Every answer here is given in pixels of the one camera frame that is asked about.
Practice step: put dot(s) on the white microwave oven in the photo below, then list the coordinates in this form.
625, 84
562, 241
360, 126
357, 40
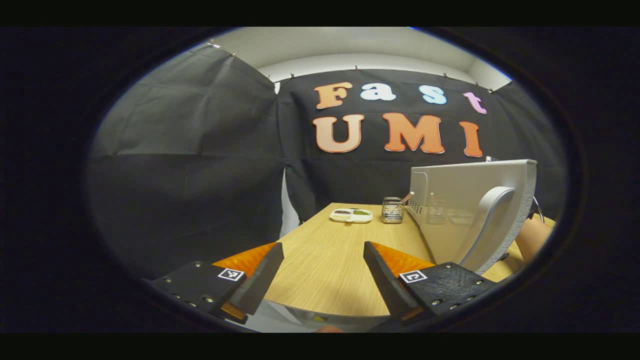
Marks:
465, 190

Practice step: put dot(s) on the black backdrop cloth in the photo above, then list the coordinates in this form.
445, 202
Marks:
200, 175

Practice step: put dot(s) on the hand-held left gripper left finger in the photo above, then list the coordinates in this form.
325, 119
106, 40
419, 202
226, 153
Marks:
262, 280

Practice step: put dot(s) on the white divided condiment dish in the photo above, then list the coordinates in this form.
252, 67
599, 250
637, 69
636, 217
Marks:
350, 216

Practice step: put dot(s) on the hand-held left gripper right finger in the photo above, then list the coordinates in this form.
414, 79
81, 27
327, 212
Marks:
382, 280

